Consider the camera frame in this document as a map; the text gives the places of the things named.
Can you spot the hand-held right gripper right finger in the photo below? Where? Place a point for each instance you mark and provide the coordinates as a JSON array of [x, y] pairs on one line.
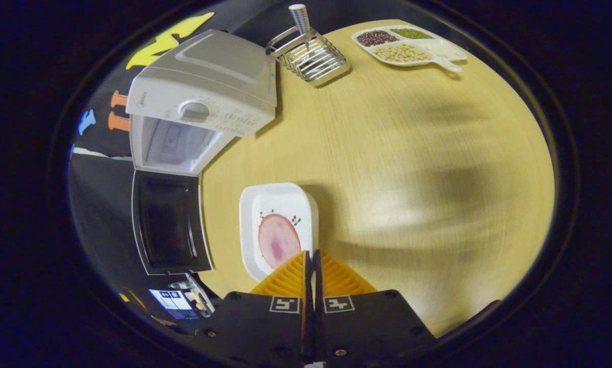
[[367, 327]]

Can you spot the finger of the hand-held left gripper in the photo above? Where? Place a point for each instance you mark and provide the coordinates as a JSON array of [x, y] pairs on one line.
[[137, 301]]

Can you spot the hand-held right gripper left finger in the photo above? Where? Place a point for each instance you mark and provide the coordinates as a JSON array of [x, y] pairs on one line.
[[255, 327]]

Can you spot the pink round meat slice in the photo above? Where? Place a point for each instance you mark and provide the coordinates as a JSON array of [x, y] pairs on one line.
[[278, 240]]

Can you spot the white square plate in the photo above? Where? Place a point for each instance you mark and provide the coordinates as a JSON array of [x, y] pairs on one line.
[[275, 197]]

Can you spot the white microwave oven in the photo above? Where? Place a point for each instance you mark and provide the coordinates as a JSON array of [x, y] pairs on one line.
[[209, 76]]

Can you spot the pile of yellow soybeans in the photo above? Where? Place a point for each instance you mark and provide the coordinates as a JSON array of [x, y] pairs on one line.
[[402, 52]]

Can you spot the white sectioned dish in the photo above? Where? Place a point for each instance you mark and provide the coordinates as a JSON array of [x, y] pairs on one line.
[[439, 48]]

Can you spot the pile of dark red beans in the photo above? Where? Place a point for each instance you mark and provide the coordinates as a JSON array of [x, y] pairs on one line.
[[376, 37]]

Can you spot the pile of green beans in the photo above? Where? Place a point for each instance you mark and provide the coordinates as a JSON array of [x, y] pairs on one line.
[[412, 33]]

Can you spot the blue striped cylinder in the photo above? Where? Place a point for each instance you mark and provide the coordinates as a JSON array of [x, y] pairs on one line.
[[300, 18]]

